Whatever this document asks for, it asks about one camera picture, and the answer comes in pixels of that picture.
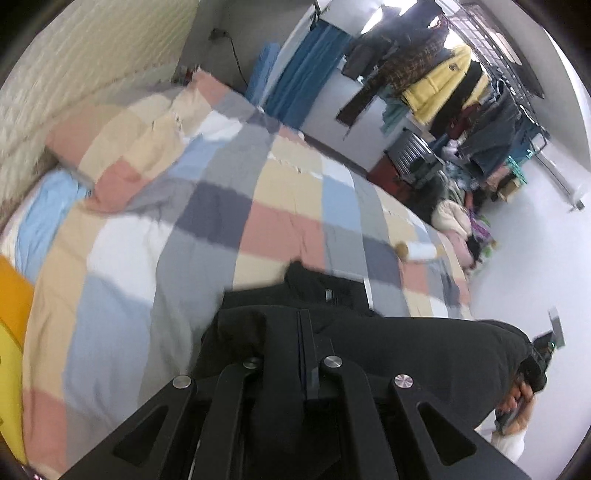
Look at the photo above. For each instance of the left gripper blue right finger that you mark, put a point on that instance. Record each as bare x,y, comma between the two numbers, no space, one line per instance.
345,435

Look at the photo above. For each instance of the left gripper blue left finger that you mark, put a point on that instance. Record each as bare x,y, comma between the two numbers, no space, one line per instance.
259,424

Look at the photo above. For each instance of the black puffer jacket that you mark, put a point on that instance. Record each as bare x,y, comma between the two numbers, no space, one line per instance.
436,381

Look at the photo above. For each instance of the person right hand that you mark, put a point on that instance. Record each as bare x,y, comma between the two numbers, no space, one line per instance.
515,398

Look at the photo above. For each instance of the white cylindrical bolster pillow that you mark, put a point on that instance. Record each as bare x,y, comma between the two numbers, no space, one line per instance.
417,252

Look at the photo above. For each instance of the cream plush blanket pile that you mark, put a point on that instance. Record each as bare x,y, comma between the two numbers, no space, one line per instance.
451,216

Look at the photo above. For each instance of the patchwork checkered quilt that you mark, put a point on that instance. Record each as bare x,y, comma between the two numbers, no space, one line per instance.
233,197

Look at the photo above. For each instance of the white air conditioner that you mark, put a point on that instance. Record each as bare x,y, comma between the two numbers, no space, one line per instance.
573,195

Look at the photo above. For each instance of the green clip sock hanger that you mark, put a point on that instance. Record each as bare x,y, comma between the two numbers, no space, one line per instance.
521,166

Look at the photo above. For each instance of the denim jacket hanging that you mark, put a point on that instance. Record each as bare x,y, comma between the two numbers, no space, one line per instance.
503,128

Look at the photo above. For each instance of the grey ribbed suitcase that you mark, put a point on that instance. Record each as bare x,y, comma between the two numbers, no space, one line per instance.
414,160

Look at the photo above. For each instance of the yellow cartoon pillow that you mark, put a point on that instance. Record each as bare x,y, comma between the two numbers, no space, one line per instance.
16,300

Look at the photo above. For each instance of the yellow fleece jacket hanging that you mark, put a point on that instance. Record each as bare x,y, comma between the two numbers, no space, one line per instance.
427,97

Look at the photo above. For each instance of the light blue pillow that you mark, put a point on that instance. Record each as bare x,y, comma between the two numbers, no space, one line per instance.
29,233

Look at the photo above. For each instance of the plaid scarf hanging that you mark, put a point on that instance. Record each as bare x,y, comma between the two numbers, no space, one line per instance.
404,68

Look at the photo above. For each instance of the metal ceiling drying rack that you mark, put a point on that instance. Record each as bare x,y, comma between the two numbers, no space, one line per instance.
476,26

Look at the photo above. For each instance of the patchwork pillow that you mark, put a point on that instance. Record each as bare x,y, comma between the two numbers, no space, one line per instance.
93,142

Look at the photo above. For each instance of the dark grey jacket hanging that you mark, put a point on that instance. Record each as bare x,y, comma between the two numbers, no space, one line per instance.
393,32

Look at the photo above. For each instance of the blue folded board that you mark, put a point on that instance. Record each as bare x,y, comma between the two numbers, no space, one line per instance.
261,72

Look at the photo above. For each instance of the blue curtain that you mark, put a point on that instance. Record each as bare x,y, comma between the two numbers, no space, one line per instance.
306,74

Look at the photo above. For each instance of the cream quilted headboard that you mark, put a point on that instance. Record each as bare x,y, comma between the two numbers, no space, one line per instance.
88,51

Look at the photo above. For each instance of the black wall charger with cable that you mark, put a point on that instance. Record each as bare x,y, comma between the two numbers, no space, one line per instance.
225,62

